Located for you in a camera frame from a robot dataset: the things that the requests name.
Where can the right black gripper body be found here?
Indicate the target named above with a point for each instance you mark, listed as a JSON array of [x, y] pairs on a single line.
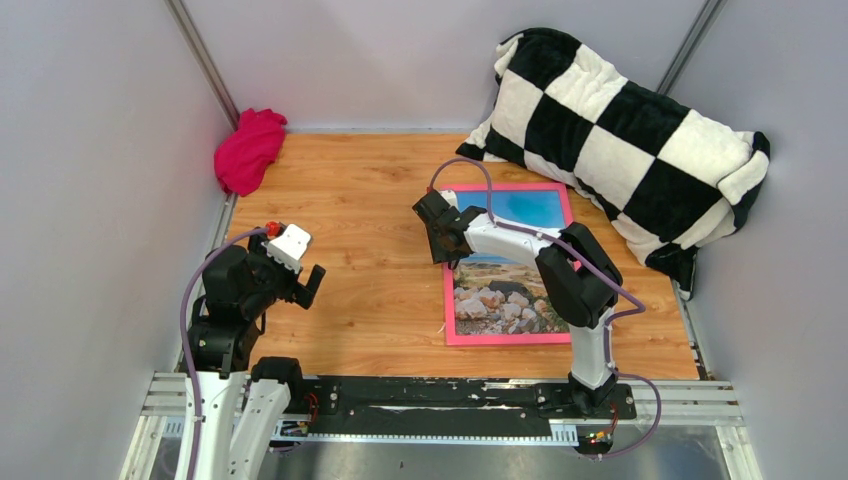
[[440, 253]]

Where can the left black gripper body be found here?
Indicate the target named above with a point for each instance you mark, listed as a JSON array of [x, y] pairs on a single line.
[[278, 280]]

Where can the pink picture frame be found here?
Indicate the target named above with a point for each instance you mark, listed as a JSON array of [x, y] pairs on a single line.
[[449, 311]]

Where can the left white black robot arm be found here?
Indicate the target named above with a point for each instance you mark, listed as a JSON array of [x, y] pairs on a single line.
[[232, 406]]

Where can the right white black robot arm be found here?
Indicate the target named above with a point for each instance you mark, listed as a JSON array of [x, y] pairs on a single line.
[[582, 284]]

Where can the beach landscape photo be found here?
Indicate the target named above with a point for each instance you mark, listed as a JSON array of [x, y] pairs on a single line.
[[503, 291]]

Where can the magenta cloth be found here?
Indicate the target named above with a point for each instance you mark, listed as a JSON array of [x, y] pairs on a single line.
[[241, 160]]

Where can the black white checkered pillow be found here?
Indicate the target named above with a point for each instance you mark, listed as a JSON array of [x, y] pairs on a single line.
[[669, 179]]

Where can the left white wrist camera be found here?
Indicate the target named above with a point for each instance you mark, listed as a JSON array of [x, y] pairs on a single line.
[[289, 248]]

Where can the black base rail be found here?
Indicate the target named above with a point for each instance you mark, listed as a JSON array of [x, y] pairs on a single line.
[[463, 411]]

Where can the left aluminium corner post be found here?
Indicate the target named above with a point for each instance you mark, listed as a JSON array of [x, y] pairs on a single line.
[[196, 44]]

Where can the aluminium corner post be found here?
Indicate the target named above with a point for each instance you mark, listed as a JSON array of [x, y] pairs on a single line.
[[196, 44], [709, 12]]

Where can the right aluminium corner post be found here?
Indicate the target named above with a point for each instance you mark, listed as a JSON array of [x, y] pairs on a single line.
[[709, 12]]

